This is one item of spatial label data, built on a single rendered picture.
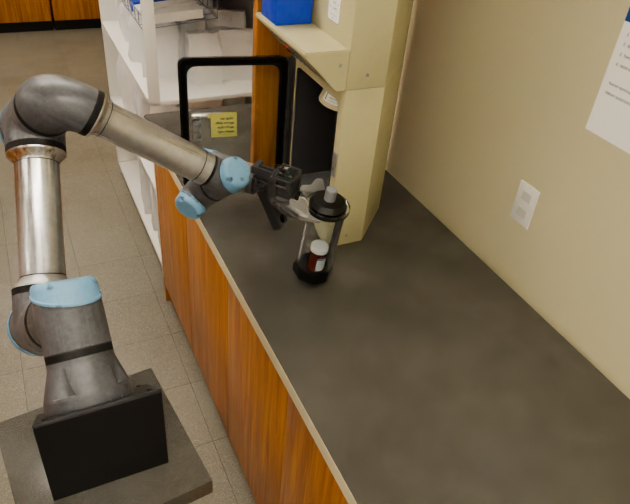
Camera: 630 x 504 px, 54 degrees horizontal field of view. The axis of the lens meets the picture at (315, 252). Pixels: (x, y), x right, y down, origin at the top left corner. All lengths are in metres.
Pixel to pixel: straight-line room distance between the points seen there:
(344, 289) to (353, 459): 0.52
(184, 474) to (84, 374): 0.28
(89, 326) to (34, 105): 0.44
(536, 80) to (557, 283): 0.51
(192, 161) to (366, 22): 0.51
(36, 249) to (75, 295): 0.20
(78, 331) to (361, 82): 0.88
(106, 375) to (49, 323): 0.13
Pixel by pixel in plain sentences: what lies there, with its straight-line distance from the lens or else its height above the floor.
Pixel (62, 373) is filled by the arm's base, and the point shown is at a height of 1.16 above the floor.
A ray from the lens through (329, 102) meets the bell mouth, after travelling 1.69.
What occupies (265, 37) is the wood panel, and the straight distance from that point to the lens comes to 1.84.
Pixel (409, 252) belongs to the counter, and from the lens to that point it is 1.82.
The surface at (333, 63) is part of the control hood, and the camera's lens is 1.52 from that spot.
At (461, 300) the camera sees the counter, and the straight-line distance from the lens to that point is 1.70.
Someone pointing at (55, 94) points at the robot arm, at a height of 1.49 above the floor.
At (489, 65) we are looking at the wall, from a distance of 1.79.
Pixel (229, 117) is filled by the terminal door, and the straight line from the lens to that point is 1.85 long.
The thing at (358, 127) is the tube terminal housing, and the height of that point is 1.31.
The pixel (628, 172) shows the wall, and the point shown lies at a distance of 1.50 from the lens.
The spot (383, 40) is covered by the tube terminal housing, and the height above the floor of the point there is 1.53.
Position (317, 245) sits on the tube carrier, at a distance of 1.53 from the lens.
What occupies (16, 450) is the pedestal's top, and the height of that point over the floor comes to 0.94.
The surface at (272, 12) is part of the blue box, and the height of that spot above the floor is 1.54.
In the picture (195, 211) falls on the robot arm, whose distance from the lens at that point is 1.50.
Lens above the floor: 1.99
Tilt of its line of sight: 36 degrees down
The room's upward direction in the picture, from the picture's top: 6 degrees clockwise
